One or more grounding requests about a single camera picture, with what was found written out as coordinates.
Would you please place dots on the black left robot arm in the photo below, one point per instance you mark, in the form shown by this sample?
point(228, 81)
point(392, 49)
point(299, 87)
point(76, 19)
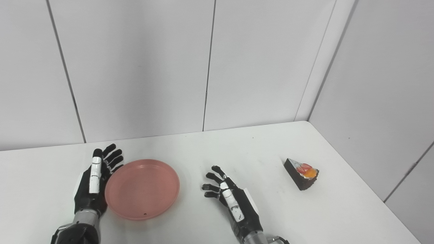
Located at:
point(81, 232)

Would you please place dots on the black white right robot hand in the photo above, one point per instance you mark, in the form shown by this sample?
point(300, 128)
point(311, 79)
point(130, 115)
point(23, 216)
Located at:
point(237, 206)

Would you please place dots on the pink round plate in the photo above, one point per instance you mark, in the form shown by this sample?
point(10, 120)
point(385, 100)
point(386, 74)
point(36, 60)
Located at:
point(142, 189)

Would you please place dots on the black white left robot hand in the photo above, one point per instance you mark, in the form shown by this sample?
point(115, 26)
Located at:
point(94, 179)

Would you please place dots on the chocolate cake slice with fruit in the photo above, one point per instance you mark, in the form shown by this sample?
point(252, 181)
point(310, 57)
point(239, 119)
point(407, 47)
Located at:
point(298, 178)

